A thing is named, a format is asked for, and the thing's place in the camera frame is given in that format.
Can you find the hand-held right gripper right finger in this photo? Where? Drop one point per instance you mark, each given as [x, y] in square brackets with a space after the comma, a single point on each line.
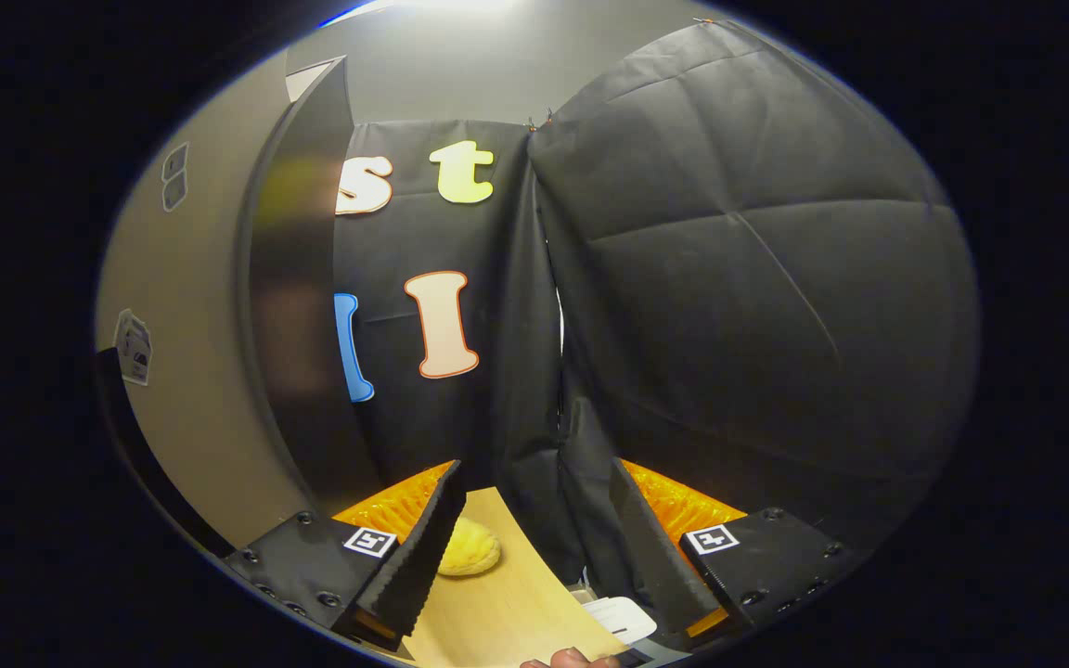
[655, 557]

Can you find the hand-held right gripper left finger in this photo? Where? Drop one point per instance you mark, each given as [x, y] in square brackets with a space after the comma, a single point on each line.
[423, 547]

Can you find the beige double-door shoe cabinet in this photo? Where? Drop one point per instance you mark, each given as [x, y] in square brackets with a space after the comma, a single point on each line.
[302, 325]

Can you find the beige cabinet door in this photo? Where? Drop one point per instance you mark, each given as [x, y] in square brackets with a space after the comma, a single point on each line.
[200, 325]

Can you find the white plastic object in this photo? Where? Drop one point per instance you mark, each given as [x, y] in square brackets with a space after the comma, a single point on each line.
[618, 620]

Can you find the black backdrop cloth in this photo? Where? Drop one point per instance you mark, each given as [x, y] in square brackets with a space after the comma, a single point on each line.
[729, 278]

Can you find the large ceiling light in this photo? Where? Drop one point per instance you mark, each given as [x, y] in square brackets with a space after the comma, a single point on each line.
[460, 4]

